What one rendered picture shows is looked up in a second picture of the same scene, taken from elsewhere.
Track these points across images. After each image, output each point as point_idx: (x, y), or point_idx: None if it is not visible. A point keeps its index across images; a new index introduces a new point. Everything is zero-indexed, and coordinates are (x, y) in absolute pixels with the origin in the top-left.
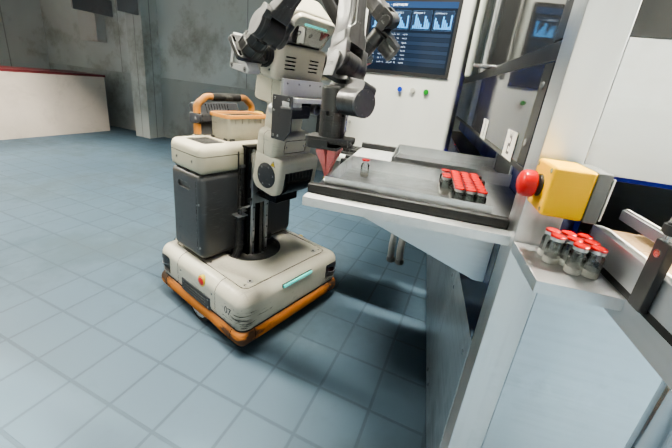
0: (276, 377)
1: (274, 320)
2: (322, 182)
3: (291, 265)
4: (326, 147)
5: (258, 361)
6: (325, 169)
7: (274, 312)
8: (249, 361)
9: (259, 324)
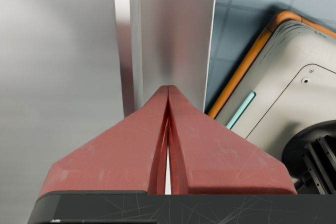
0: None
1: (250, 56)
2: (191, 93)
3: (254, 132)
4: (160, 221)
5: (251, 5)
6: (170, 102)
7: (253, 63)
8: (262, 1)
9: (267, 40)
